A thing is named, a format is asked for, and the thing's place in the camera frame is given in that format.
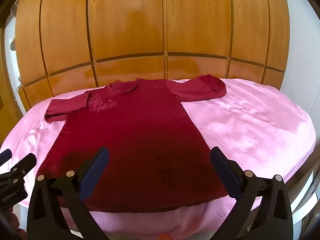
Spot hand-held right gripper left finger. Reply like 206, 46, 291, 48
26, 147, 110, 240

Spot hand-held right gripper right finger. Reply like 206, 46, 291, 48
210, 147, 293, 240

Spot dark red long-sleeved shirt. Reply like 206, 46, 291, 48
44, 74, 229, 212

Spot wooden wardrobe doors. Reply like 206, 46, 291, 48
14, 0, 290, 108

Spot pink bed sheet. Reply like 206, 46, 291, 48
0, 79, 317, 240

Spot white bed base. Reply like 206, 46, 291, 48
287, 165, 320, 215

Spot white door frame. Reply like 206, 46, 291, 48
0, 12, 27, 120

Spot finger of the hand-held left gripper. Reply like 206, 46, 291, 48
0, 149, 12, 167
0, 153, 37, 183

